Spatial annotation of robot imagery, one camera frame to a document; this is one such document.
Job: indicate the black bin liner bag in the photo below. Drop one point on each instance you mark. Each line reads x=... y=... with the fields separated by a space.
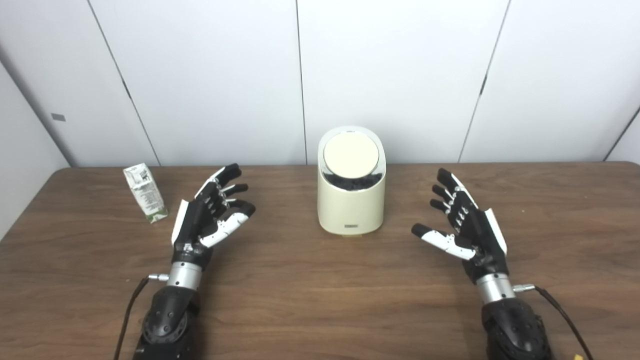
x=352 y=183

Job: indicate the black wall panel hinge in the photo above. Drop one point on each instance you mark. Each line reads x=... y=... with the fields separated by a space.
x=483 y=85
x=126 y=90

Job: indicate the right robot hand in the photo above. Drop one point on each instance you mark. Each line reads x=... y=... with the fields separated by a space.
x=480 y=235

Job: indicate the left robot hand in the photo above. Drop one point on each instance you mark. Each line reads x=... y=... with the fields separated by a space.
x=192 y=222

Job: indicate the cream-colored bin body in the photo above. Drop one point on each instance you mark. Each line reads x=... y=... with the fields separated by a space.
x=350 y=210

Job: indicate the round cream bin lid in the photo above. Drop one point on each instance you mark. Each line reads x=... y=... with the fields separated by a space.
x=350 y=155

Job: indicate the white green milk carton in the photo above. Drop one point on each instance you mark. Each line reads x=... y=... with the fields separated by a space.
x=146 y=195

